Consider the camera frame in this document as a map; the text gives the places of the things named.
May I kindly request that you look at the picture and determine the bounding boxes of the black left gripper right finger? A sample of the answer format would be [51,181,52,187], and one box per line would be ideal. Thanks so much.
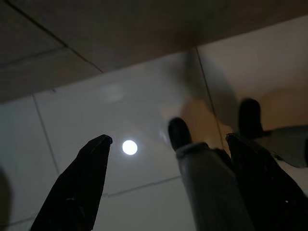
[226,133,308,231]

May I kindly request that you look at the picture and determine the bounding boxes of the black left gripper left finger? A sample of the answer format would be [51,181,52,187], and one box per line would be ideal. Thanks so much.
[30,134,113,231]

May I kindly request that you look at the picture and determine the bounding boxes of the beige drawer front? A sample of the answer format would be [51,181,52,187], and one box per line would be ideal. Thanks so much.
[0,0,68,69]
[0,47,104,104]

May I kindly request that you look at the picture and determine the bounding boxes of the beige cabinet door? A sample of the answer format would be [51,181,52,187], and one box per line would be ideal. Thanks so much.
[9,0,308,73]

